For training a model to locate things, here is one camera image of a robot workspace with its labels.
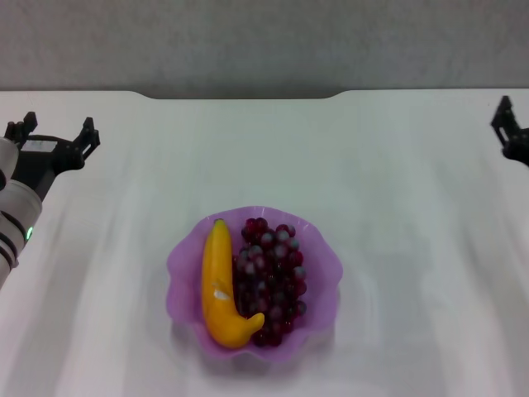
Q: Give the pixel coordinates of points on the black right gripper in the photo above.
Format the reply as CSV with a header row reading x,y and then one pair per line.
x,y
520,149

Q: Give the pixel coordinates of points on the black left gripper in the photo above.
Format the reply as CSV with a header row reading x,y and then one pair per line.
x,y
41,159

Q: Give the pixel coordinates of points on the yellow banana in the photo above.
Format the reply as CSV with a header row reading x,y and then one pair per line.
x,y
217,281

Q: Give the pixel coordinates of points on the dark red grape bunch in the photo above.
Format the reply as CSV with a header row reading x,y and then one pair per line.
x,y
273,273

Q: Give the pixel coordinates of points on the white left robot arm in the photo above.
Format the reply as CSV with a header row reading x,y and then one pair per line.
x,y
18,211

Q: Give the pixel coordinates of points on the purple wavy-rimmed plastic plate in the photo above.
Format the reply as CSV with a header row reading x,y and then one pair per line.
x,y
322,273

